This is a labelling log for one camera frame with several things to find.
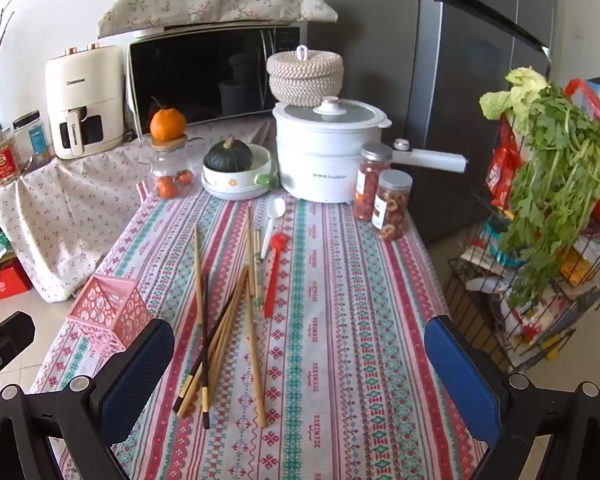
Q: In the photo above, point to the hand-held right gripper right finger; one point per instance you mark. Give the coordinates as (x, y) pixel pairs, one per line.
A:
(460, 380)

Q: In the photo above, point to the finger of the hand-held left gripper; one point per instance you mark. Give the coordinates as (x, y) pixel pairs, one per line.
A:
(7, 335)

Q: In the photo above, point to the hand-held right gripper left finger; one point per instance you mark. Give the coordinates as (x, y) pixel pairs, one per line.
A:
(135, 375)

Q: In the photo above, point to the pink perforated utensil holder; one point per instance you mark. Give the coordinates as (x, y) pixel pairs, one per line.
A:
(107, 305)

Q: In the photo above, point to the black chopstick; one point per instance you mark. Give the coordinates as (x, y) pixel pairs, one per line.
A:
(220, 315)
(206, 340)

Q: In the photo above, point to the wooden chopstick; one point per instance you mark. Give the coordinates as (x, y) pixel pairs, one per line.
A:
(225, 355)
(215, 347)
(256, 370)

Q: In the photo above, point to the red cardboard box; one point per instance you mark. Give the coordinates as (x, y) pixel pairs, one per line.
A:
(0, 285)

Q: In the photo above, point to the patterned striped tablecloth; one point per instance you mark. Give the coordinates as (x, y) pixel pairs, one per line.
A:
(340, 310)

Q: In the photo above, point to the small floral print cloth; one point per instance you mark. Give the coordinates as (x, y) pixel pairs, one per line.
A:
(70, 210)

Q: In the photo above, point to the red chopstick on table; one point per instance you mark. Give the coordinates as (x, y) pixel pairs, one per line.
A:
(272, 280)

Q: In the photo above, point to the red label jar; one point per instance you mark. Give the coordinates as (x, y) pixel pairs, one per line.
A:
(2, 165)

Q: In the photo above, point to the jar of dried fruit rings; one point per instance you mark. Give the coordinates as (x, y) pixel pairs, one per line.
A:
(395, 210)

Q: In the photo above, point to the clear container with black lid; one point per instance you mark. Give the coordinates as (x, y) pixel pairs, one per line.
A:
(35, 142)

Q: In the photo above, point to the glass jar with cork lid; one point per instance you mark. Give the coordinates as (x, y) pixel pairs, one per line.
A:
(172, 175)

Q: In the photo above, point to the red snack packets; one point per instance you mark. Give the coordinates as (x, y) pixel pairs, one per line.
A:
(502, 170)

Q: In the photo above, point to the jar of red dried fruit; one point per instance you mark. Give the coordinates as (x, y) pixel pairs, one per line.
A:
(367, 185)

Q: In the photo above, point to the white plastic spoon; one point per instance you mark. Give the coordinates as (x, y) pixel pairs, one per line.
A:
(276, 208)

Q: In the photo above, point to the leafy green herbs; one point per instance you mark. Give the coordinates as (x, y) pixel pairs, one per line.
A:
(550, 170)

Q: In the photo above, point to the dark green pumpkin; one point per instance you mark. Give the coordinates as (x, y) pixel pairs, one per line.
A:
(227, 157)

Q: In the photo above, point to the orange mandarin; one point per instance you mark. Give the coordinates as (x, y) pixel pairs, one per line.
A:
(167, 125)

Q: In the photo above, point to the white electric cooking pot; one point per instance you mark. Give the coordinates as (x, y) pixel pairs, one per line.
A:
(315, 165)

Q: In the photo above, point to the cream air fryer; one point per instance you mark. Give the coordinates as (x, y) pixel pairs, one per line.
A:
(87, 80)

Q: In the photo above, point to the glass pot lid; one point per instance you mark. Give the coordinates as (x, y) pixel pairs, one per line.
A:
(350, 110)

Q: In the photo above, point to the napa cabbage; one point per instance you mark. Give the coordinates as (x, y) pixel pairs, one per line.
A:
(525, 82)

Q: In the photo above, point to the black microwave oven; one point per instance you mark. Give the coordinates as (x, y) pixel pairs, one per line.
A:
(205, 75)

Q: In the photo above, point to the woven lidded basket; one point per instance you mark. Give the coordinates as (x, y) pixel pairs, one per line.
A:
(305, 80)

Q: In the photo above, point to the grey refrigerator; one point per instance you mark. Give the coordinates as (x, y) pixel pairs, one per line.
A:
(380, 35)

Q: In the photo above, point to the floral microwave cover cloth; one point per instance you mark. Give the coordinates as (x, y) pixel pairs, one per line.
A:
(205, 5)

